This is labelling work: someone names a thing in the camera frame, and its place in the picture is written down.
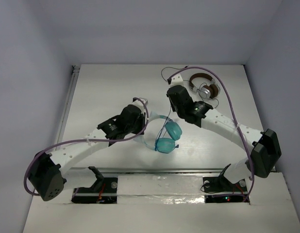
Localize blue headphone cable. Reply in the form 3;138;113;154
153;106;180;152

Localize teal cat-ear headphones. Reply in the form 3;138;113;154
134;112;183;154

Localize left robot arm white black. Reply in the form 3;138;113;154
24;99;149;201

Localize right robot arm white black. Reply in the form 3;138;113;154
167;85;282;191

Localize brown silver headphones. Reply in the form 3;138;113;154
189;73;220;100

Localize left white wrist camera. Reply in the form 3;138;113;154
132;97;148;111

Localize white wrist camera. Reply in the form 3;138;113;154
167;73;183;88
132;97;148;111

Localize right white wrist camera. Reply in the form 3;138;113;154
167;73;183;88

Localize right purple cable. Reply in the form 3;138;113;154
168;67;256;202

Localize metal rail front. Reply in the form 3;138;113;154
65;166;277;174

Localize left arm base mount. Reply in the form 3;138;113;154
71;166;118;204

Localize left edge metal rail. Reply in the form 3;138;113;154
54;65;80;144

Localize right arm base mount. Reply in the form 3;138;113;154
200;164;249;203

